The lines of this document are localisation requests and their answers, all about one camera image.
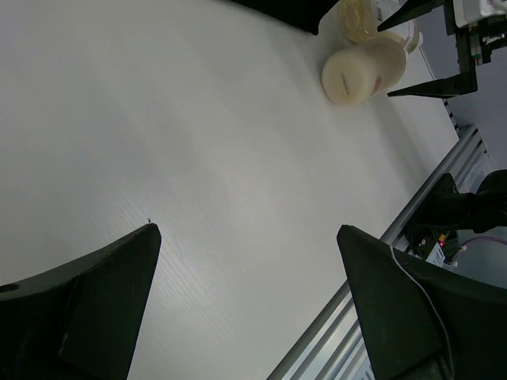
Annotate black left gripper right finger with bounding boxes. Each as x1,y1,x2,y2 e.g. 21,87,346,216
337,225,506,379

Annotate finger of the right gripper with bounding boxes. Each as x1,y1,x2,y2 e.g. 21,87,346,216
387,72,478,99
377,0,445,32

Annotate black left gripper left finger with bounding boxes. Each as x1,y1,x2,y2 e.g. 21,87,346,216
1,223,162,379

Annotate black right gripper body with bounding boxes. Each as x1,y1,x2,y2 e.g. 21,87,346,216
444,1,506,78

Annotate amber pump soap bottle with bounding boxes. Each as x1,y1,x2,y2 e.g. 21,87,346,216
337,0,423,54

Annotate cream lotion bottle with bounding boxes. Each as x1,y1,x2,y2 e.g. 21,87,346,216
321,38,407,105

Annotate black canvas bag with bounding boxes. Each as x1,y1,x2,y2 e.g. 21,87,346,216
232,0,339,36

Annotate aluminium front rail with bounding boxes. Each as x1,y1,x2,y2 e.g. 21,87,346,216
265,124,496,380

